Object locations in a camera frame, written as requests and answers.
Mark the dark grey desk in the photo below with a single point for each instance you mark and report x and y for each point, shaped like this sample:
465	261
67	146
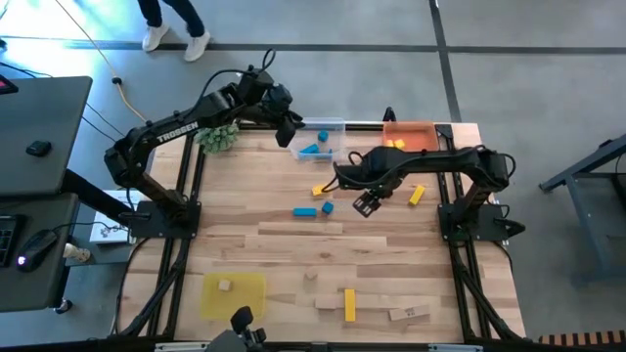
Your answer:
34	293
44	127

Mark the long blue block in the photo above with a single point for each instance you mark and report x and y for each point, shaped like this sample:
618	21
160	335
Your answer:
305	212
318	157
309	148

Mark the orange plastic bin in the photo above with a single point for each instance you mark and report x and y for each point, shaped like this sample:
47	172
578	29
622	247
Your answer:
415	134

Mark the dark metal stand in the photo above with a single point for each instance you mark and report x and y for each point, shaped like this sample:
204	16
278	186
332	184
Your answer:
587	220

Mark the white printed paper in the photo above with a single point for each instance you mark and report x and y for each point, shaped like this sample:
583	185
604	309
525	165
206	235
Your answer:
105	230

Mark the yellow translucent tray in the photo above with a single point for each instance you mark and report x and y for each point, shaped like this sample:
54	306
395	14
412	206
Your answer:
244	303

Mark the blue cube block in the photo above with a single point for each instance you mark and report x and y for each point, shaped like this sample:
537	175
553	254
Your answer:
323	136
327	207

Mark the black desk caster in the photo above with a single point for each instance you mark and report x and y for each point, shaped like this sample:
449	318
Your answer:
64	306

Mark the green potted artificial plant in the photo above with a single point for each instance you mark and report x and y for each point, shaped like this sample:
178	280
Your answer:
217	139

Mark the black and grey object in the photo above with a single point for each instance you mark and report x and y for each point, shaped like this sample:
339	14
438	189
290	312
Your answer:
242	320

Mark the person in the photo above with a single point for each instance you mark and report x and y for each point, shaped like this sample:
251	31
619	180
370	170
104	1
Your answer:
171	19

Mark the black keyboard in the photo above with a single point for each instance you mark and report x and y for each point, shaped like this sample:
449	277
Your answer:
6	239

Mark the natural wood cube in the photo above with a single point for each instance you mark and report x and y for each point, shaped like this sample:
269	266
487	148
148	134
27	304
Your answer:
311	274
225	285

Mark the black desk leg beam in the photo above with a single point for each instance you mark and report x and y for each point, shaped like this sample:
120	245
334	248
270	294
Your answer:
98	195

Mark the thick long yellow block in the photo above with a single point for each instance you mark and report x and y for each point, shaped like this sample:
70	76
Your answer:
350	304

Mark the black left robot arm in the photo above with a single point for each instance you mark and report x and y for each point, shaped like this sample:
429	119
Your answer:
176	131

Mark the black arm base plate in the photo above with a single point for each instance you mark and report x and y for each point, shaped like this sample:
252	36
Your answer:
147	229
481	230

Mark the black device with red light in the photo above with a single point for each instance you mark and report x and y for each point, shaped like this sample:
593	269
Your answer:
6	85

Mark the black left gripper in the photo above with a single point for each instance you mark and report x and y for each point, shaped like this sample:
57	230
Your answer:
281	100

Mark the printed natural wood block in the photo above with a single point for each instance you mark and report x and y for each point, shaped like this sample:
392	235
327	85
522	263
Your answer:
410	313

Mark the slim yellow block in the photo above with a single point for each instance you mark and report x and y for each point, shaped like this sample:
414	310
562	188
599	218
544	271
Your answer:
417	195

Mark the small yellow block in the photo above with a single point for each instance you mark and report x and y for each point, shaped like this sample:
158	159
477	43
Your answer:
319	189

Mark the white edge bracket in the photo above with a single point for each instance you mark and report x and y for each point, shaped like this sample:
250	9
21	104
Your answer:
182	347
455	348

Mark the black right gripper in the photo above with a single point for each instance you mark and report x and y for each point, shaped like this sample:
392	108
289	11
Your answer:
364	173

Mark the black computer mouse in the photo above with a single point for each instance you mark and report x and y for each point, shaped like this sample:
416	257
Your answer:
36	249

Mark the clear plastic bin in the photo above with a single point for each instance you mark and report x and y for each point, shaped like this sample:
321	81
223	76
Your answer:
337	146

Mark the orange black striped bar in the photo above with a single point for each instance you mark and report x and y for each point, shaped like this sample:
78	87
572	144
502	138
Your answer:
582	337

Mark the black aluminium table frame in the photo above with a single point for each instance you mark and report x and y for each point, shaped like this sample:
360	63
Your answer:
364	127

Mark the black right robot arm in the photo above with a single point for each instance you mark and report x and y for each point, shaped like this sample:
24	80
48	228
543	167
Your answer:
440	159

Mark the beige cylindrical object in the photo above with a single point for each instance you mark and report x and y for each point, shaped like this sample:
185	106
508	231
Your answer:
77	252

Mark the small black puck device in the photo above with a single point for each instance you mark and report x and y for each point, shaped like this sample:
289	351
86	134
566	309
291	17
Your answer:
38	148

